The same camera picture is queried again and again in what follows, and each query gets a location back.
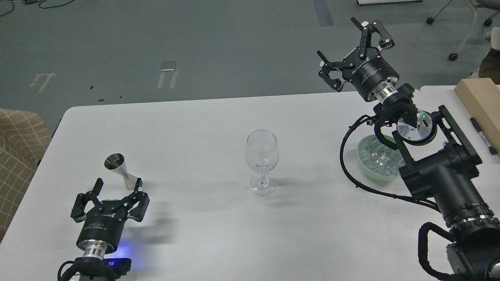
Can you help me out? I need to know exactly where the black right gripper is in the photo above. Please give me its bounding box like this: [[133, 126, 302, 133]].
[[317, 17, 400, 102]]

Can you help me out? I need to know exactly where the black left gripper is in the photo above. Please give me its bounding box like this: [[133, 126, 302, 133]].
[[70, 178, 150, 254]]

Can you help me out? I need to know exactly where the steel cocktail jigger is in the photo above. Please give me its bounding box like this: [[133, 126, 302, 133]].
[[104, 153, 142, 191]]

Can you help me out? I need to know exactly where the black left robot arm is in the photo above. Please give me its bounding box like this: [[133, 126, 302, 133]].
[[57, 178, 150, 281]]

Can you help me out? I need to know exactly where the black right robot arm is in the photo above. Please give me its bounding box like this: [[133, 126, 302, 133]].
[[317, 18, 500, 281]]

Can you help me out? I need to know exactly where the green bowl of ice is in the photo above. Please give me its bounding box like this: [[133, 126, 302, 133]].
[[357, 135, 405, 181]]

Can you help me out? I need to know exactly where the clear wine glass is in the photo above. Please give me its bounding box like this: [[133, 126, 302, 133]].
[[245, 129, 280, 196]]

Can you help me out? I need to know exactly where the white office chair base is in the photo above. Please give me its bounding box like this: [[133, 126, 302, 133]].
[[426, 0, 500, 62]]

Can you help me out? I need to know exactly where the tan checkered chair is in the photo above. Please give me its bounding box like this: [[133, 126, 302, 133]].
[[0, 108, 52, 240]]

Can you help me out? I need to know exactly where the light wooden block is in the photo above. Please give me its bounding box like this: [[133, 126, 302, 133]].
[[454, 78, 500, 155]]

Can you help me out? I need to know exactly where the person in brown jacket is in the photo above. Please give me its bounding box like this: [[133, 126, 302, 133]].
[[469, 27, 500, 85]]

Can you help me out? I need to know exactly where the black marker pen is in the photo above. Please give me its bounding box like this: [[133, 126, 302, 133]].
[[470, 117, 498, 155]]

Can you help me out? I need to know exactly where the silver floor plate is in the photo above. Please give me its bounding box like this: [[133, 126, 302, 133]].
[[160, 61, 177, 72]]

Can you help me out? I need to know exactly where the black floor cable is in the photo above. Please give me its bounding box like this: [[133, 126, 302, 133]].
[[0, 0, 75, 17]]

